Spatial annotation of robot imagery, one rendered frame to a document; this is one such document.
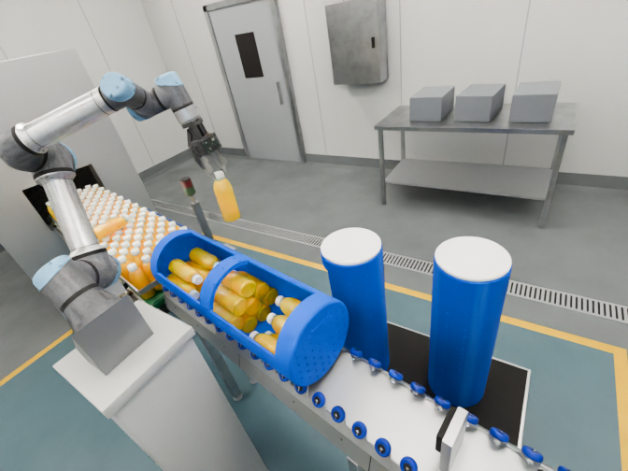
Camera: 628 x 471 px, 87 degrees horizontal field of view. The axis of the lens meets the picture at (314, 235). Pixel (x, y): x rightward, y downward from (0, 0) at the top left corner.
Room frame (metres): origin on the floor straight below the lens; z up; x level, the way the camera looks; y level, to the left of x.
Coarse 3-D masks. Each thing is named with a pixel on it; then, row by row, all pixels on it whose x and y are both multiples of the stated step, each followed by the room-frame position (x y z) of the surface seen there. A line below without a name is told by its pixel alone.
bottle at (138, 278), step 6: (138, 270) 1.32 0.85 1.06; (132, 276) 1.29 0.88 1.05; (138, 276) 1.30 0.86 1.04; (144, 276) 1.32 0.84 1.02; (132, 282) 1.30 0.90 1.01; (138, 282) 1.29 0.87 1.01; (144, 282) 1.30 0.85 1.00; (138, 288) 1.29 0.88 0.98; (144, 294) 1.29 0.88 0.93; (150, 294) 1.30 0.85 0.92
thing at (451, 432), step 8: (448, 416) 0.40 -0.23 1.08; (456, 416) 0.39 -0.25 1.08; (464, 416) 0.39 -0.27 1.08; (448, 424) 0.38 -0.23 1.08; (456, 424) 0.37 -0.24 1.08; (464, 424) 0.39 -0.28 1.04; (440, 432) 0.37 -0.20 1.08; (448, 432) 0.36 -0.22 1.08; (456, 432) 0.36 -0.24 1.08; (440, 440) 0.35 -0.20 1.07; (448, 440) 0.34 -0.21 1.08; (456, 440) 0.35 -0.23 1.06; (440, 448) 0.35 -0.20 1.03; (448, 448) 0.33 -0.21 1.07; (456, 448) 0.36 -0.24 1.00; (440, 456) 0.34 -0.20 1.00; (448, 456) 0.33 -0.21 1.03; (440, 464) 0.34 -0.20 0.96; (448, 464) 0.33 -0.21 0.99
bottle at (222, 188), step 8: (216, 184) 1.17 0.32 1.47; (224, 184) 1.17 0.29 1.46; (216, 192) 1.16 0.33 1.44; (224, 192) 1.16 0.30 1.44; (232, 192) 1.18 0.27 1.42; (224, 200) 1.16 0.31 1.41; (232, 200) 1.17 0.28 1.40; (224, 208) 1.15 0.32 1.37; (232, 208) 1.16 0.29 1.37; (224, 216) 1.16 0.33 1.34; (232, 216) 1.15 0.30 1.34
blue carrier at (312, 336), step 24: (168, 240) 1.25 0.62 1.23; (192, 240) 1.35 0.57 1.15; (240, 264) 0.99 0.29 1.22; (264, 264) 1.00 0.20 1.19; (168, 288) 1.11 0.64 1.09; (216, 288) 0.91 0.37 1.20; (288, 288) 0.97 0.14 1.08; (312, 288) 0.81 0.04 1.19; (312, 312) 0.67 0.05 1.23; (336, 312) 0.73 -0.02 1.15; (240, 336) 0.74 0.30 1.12; (288, 336) 0.63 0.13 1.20; (312, 336) 0.65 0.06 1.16; (336, 336) 0.71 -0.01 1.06; (264, 360) 0.66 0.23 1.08; (288, 360) 0.59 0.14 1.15; (312, 360) 0.63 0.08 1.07
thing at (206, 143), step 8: (200, 120) 1.16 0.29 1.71; (184, 128) 1.17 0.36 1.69; (192, 128) 1.19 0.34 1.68; (200, 128) 1.16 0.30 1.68; (200, 136) 1.14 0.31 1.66; (208, 136) 1.17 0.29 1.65; (216, 136) 1.17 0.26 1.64; (192, 144) 1.18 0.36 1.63; (200, 144) 1.15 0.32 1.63; (208, 144) 1.15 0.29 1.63; (216, 144) 1.16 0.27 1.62; (200, 152) 1.18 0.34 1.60; (208, 152) 1.14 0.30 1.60
